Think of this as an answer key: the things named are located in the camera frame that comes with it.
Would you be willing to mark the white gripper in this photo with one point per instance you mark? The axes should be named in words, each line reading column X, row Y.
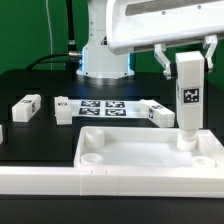
column 139, row 25

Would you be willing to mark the white desk tabletop tray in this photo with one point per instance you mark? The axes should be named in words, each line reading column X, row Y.
column 142, row 147

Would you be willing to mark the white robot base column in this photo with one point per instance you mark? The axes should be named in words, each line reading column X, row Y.
column 99, row 64

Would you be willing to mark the white sheet with fiducial tags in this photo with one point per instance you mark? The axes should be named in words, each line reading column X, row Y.
column 106, row 109

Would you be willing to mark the white block at left edge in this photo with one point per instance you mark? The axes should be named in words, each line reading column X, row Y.
column 1, row 134

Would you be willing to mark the white front fence rail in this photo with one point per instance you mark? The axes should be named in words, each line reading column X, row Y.
column 168, row 182

